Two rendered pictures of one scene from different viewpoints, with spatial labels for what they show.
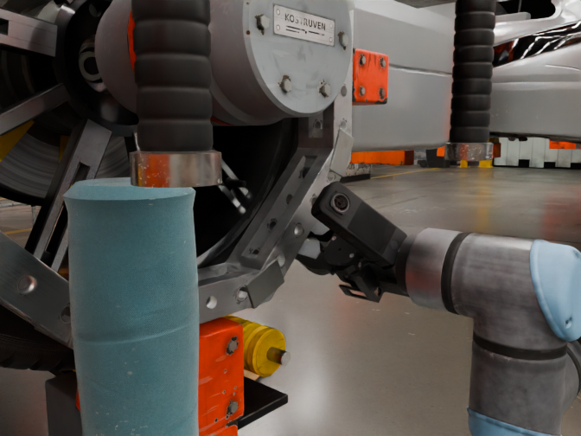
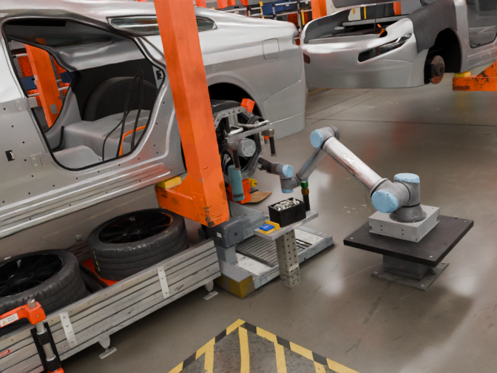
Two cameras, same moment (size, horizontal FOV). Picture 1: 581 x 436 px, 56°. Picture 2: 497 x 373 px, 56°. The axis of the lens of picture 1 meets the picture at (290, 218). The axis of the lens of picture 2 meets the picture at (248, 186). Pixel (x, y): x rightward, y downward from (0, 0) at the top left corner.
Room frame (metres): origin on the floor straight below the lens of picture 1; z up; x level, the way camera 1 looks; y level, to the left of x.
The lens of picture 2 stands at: (-2.80, -0.64, 1.71)
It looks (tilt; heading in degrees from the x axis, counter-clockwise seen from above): 19 degrees down; 12
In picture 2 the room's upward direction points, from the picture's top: 9 degrees counter-clockwise
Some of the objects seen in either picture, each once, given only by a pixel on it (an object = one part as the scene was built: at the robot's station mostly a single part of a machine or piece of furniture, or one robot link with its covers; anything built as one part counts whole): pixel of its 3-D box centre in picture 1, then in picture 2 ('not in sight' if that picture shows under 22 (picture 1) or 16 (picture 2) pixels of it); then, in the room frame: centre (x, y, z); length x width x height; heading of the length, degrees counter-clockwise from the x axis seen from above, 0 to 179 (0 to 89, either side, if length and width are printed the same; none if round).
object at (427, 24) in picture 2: not in sight; (429, 24); (2.96, -1.74, 1.36); 0.71 x 0.30 x 0.51; 139
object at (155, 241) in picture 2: not in sight; (139, 241); (-0.04, 0.76, 0.39); 0.66 x 0.66 x 0.24
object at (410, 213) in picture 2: not in sight; (407, 208); (0.07, -1.04, 0.45); 0.19 x 0.19 x 0.10
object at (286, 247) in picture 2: not in sight; (287, 255); (-0.02, -0.25, 0.21); 0.10 x 0.10 x 0.42; 49
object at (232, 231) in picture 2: not in sight; (220, 234); (0.27, 0.27, 0.26); 0.42 x 0.18 x 0.35; 49
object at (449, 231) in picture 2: not in sight; (409, 250); (0.07, -1.04, 0.15); 0.60 x 0.60 x 0.30; 56
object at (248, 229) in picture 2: not in sight; (234, 227); (0.66, 0.25, 0.13); 0.50 x 0.36 x 0.10; 139
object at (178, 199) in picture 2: not in sight; (181, 186); (0.16, 0.45, 0.69); 0.52 x 0.17 x 0.35; 49
